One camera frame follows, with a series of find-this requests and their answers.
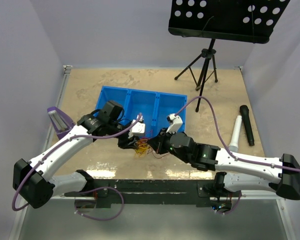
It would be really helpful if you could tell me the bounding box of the purple metronome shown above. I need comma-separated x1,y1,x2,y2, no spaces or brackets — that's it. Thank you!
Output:
47,106,75,140

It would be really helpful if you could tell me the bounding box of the white microphone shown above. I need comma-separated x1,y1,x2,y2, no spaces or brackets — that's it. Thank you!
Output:
228,115,242,153

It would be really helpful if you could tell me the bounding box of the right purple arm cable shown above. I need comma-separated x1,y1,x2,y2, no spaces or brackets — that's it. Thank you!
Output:
174,96,300,173

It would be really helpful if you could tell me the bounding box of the blue three-compartment plastic bin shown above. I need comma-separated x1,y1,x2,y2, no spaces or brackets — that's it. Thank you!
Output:
95,86,187,138

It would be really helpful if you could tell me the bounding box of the black microphone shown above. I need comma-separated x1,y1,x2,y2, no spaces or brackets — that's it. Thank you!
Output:
239,105,255,147

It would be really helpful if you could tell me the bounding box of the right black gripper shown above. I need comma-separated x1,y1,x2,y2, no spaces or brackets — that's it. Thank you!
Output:
147,127,191,164

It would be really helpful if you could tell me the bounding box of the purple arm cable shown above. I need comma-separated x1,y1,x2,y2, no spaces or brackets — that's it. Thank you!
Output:
174,96,300,173
11,112,143,212

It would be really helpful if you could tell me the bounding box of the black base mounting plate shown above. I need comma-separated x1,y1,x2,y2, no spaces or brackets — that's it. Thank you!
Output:
65,179,241,210

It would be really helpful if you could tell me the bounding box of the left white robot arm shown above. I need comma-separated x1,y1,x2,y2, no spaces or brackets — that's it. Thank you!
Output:
12,100,145,211

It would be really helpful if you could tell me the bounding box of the black music stand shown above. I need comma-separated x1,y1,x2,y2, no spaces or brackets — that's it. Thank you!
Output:
167,0,292,113

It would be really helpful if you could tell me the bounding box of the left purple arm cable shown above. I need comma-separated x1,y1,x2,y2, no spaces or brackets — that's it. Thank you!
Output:
11,112,143,212

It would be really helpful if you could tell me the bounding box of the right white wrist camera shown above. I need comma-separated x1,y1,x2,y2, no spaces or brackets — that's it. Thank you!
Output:
166,113,183,134

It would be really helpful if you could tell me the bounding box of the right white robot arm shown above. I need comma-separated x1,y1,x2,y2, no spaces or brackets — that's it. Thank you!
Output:
147,128,300,201

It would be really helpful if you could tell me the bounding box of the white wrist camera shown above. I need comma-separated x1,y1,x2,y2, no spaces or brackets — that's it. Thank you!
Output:
128,119,146,138
166,113,183,134

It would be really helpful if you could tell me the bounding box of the red yellow wire bundle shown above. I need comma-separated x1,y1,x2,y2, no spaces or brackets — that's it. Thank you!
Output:
133,139,153,159

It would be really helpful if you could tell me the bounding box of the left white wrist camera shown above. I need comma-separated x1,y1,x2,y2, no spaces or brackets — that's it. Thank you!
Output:
128,119,146,138

